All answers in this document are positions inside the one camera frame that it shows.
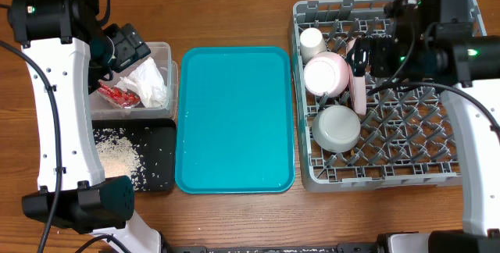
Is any grey dishwasher rack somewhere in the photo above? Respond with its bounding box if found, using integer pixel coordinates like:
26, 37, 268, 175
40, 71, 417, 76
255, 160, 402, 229
291, 0, 489, 192

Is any black tray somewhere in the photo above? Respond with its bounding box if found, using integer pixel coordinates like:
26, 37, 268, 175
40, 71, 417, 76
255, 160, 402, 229
92, 119, 177, 192

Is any pink bowl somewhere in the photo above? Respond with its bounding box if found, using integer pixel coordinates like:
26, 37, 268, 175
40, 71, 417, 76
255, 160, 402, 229
304, 52, 349, 98

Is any clear plastic bin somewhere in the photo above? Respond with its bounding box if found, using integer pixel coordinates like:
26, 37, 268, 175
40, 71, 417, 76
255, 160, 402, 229
89, 42, 178, 120

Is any white rice pile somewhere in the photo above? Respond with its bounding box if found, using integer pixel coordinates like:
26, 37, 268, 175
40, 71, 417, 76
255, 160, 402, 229
93, 127, 171, 192

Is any pale green cup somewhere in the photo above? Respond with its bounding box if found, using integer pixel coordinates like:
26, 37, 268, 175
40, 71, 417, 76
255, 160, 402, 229
299, 27, 327, 64

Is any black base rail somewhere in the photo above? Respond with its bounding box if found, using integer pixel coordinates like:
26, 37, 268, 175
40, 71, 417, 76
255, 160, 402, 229
168, 242, 379, 253

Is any grey bowl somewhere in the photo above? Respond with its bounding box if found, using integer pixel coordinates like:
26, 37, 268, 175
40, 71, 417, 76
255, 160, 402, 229
312, 105, 361, 153

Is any red snack wrapper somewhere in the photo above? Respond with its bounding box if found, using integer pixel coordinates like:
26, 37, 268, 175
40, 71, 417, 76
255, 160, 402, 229
97, 82, 141, 109

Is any pink plate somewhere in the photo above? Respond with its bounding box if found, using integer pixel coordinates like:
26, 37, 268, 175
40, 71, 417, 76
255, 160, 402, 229
345, 37, 368, 116

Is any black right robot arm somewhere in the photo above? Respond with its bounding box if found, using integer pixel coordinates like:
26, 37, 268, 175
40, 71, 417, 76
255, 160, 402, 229
346, 0, 499, 252

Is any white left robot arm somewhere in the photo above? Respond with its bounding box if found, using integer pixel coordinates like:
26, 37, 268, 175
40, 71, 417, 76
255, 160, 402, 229
6, 0, 170, 252

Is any white napkin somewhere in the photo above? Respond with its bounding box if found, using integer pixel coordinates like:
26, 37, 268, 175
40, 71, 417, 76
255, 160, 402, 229
115, 57, 169, 108

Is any teal plastic tray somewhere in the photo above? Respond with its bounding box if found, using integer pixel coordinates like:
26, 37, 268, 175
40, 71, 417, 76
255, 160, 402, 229
175, 46, 295, 194

